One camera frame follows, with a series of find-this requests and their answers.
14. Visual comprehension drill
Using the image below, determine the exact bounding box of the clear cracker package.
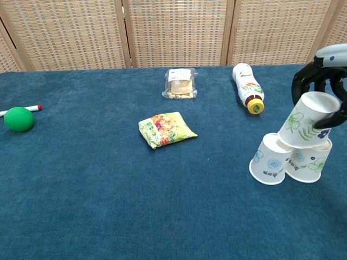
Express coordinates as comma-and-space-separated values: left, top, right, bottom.
162, 68, 198, 100

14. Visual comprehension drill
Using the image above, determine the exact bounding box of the white marker red cap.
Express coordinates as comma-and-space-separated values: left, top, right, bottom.
0, 104, 43, 118

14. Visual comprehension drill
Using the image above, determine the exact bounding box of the white paper cup flower print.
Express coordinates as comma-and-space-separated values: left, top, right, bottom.
284, 139, 333, 183
249, 132, 292, 186

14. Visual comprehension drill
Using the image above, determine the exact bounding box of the green foam ball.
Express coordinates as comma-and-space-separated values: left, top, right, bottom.
3, 107, 35, 133

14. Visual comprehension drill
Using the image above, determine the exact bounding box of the white paper cup fern print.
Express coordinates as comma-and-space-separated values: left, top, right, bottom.
277, 91, 341, 149

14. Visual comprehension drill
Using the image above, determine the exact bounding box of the blue table cloth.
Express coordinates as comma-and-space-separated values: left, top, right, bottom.
0, 63, 347, 260

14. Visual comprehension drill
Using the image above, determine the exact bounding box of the yellow-green snack bag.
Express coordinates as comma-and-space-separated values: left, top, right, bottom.
138, 111, 198, 150

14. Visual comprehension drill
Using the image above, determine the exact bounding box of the tea bottle yellow cap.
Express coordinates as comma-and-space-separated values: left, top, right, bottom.
232, 63, 265, 115

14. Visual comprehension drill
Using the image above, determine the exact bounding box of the woven bamboo screen panel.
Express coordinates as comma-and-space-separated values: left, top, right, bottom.
306, 0, 347, 66
227, 0, 340, 67
0, 0, 133, 72
0, 20, 22, 73
121, 0, 235, 68

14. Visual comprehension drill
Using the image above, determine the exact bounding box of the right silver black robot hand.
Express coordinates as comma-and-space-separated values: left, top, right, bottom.
291, 43, 347, 130

